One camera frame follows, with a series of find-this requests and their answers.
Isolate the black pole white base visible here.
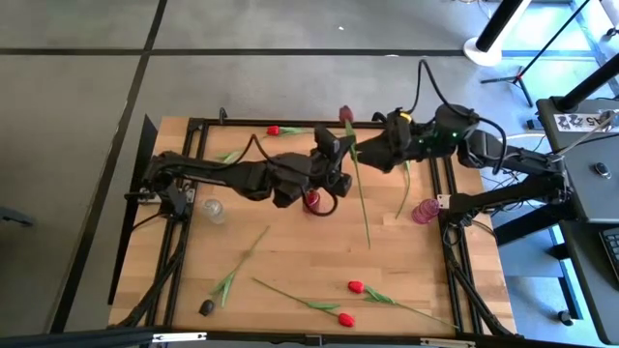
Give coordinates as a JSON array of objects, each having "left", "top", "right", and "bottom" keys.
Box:
[{"left": 462, "top": 0, "right": 526, "bottom": 68}]

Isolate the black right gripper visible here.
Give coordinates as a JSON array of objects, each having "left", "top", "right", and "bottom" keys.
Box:
[{"left": 355, "top": 108, "right": 423, "bottom": 174}]

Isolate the red ribbed glass vase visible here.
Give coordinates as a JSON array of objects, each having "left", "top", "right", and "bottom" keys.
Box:
[{"left": 304, "top": 188, "right": 322, "bottom": 215}]

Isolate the pink ribbed glass vase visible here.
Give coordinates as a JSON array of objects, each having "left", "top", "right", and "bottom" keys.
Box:
[{"left": 410, "top": 196, "right": 442, "bottom": 226}]

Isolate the dark grey floor object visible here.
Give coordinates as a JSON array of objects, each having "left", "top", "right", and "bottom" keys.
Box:
[{"left": 0, "top": 205, "right": 36, "bottom": 228}]

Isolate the green stem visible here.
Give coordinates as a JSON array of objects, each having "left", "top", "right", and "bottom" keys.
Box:
[{"left": 198, "top": 225, "right": 271, "bottom": 318}]

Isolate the silver metal bracket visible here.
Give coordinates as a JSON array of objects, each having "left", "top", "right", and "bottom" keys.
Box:
[
  {"left": 151, "top": 331, "right": 208, "bottom": 344},
  {"left": 419, "top": 336, "right": 478, "bottom": 348}
]

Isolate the dark grey desk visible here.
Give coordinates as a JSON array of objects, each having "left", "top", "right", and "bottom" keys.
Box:
[{"left": 492, "top": 95, "right": 619, "bottom": 345}]

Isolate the thick black pole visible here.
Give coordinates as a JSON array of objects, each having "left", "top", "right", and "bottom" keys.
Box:
[{"left": 555, "top": 52, "right": 619, "bottom": 113}]

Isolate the black overhead beam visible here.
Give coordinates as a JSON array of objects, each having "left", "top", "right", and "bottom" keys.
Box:
[{"left": 0, "top": 327, "right": 619, "bottom": 348}]

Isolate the black tripod stand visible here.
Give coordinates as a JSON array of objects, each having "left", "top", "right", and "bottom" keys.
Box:
[{"left": 480, "top": 0, "right": 594, "bottom": 108}]

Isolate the white printed label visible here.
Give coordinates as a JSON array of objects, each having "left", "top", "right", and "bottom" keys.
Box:
[{"left": 552, "top": 112, "right": 608, "bottom": 132}]

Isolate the white stand leg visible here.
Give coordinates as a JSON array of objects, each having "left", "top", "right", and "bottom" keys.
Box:
[{"left": 598, "top": 0, "right": 619, "bottom": 39}]

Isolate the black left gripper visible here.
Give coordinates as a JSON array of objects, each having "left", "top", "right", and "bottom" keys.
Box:
[{"left": 269, "top": 125, "right": 359, "bottom": 209}]

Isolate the black aluminium table frame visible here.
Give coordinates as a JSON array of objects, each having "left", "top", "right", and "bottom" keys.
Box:
[{"left": 108, "top": 106, "right": 516, "bottom": 339}]

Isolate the green tulip stem foreground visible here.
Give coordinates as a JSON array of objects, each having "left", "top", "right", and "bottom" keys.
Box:
[{"left": 251, "top": 277, "right": 357, "bottom": 329}]

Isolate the black keyboard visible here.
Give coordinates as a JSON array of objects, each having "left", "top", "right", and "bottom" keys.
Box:
[{"left": 598, "top": 225, "right": 619, "bottom": 286}]

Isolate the clear ribbed glass vase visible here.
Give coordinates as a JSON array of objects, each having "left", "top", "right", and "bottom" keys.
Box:
[{"left": 200, "top": 196, "right": 227, "bottom": 226}]

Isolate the black side panel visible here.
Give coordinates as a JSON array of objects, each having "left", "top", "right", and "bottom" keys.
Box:
[{"left": 106, "top": 113, "right": 160, "bottom": 306}]

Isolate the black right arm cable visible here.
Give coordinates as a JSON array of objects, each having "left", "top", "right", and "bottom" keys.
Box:
[{"left": 407, "top": 57, "right": 508, "bottom": 176}]

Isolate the bright red artificial tulip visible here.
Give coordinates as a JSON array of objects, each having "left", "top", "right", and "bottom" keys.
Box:
[
  {"left": 347, "top": 279, "right": 459, "bottom": 330},
  {"left": 266, "top": 125, "right": 313, "bottom": 137}
]

